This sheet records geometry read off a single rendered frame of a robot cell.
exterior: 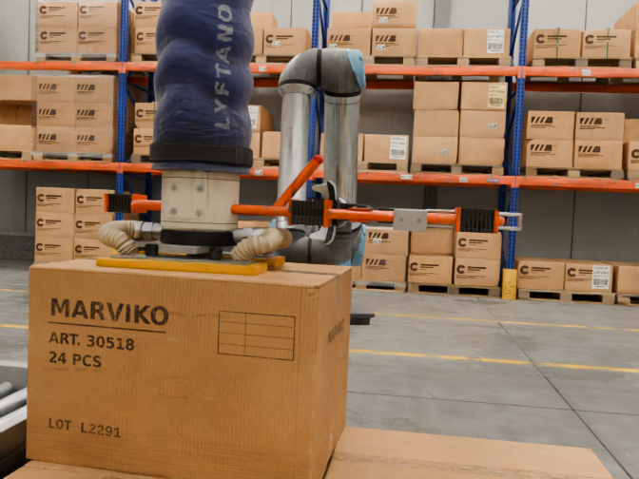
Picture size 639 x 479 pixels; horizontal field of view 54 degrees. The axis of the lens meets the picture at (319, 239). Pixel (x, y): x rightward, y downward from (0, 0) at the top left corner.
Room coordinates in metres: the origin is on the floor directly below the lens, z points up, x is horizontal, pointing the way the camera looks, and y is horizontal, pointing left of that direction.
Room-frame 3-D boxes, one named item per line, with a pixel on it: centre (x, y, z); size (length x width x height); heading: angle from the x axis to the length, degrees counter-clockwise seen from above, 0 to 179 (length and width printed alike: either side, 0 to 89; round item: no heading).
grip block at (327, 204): (1.36, 0.02, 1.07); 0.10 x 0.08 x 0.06; 172
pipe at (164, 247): (1.40, 0.27, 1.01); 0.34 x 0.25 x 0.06; 82
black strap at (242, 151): (1.40, 0.27, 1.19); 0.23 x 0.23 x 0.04
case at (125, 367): (1.39, 0.25, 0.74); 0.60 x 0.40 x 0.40; 78
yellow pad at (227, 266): (1.31, 0.28, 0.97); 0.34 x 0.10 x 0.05; 82
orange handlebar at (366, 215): (1.49, 0.06, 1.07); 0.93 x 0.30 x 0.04; 82
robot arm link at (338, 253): (1.81, -0.04, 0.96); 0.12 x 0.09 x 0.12; 87
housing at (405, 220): (1.33, -0.19, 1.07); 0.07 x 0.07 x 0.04; 82
